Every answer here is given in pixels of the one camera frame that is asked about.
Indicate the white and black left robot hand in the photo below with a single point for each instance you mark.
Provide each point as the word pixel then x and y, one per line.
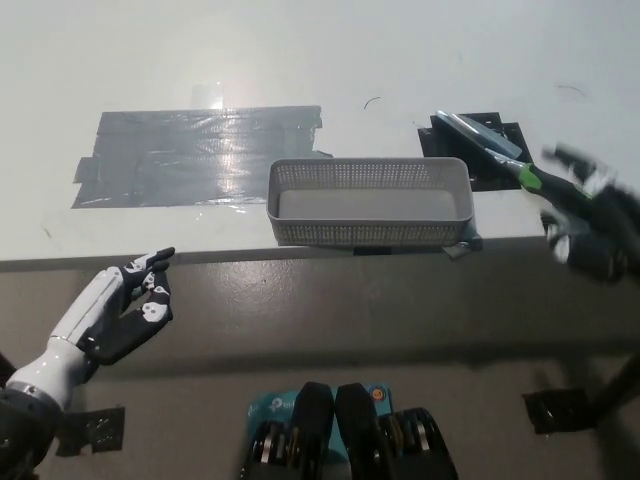
pixel 82 310

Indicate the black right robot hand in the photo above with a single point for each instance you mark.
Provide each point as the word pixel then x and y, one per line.
pixel 595 240

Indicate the black tape patch on desk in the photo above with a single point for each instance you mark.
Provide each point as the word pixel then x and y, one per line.
pixel 447 147

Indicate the black table leg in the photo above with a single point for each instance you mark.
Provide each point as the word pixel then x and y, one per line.
pixel 6 367
pixel 620 382

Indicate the small grey tape piece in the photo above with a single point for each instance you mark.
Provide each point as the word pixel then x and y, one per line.
pixel 457 252

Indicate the teal cardboard box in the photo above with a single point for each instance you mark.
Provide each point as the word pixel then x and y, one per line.
pixel 270 405

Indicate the small black tape strip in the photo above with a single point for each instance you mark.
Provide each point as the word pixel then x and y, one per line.
pixel 372 251

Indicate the grey perforated plastic basket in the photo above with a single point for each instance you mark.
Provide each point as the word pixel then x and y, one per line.
pixel 370 232

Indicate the large grey duct tape patch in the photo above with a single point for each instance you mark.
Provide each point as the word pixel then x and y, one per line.
pixel 175 160

